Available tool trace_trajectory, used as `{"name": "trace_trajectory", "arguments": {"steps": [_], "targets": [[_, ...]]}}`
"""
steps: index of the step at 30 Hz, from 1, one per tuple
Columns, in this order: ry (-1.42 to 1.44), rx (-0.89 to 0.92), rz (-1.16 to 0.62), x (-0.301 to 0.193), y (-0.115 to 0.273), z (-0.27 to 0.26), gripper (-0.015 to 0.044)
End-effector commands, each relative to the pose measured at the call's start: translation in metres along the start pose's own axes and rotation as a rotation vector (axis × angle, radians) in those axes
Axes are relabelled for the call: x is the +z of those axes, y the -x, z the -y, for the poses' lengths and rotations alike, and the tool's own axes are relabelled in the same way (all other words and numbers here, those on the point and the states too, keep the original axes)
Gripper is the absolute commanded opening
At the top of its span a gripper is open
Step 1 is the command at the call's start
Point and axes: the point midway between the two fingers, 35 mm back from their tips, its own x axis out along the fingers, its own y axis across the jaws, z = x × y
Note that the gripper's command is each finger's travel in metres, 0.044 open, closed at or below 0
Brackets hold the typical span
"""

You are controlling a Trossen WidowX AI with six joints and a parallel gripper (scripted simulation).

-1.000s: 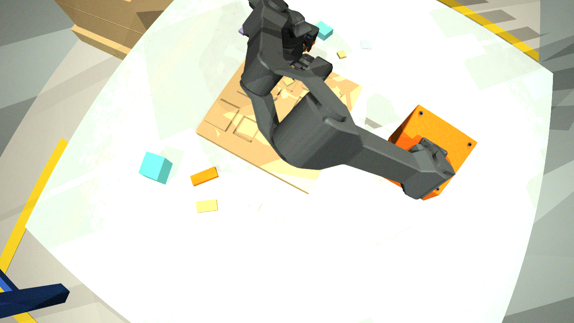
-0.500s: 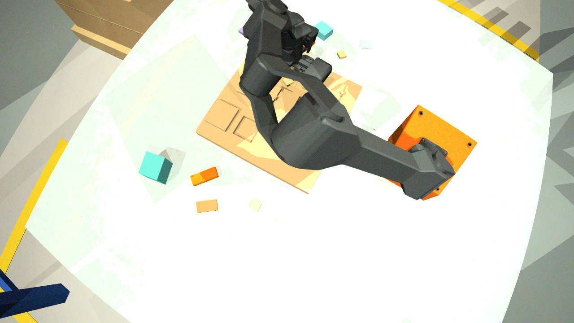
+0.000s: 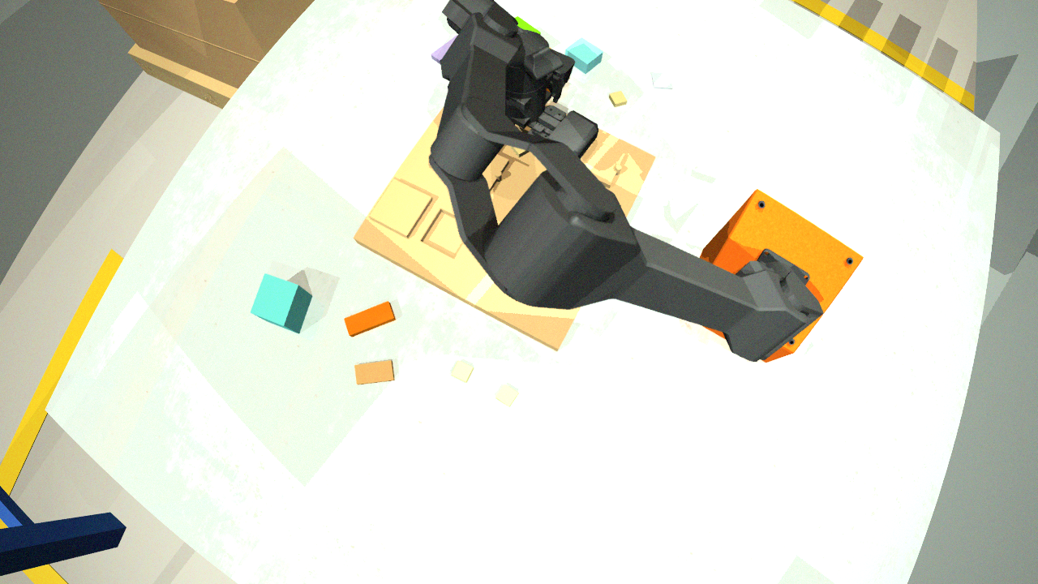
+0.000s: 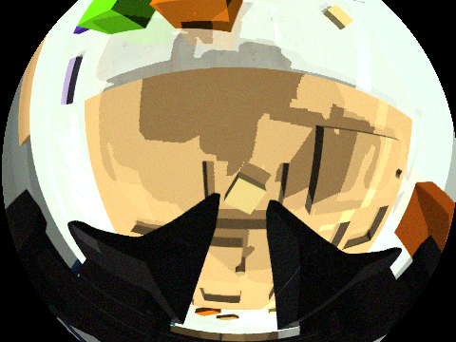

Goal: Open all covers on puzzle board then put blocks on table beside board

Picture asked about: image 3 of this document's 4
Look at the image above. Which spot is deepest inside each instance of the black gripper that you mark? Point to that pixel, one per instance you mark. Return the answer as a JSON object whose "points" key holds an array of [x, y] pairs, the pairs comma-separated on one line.
{"points": [[528, 109]]}

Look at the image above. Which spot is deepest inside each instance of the green cube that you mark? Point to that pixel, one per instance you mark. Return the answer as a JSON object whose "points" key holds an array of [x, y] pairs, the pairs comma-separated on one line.
{"points": [[525, 25]]}

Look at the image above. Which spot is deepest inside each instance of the light teal cube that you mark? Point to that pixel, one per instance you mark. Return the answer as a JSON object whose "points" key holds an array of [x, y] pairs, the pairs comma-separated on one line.
{"points": [[586, 55]]}

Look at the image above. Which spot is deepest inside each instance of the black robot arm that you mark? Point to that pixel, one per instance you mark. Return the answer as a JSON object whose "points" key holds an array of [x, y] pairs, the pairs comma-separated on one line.
{"points": [[567, 243]]}

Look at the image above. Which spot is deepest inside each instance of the turquoise cube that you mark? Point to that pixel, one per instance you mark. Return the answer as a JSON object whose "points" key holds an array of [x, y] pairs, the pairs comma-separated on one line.
{"points": [[282, 303]]}

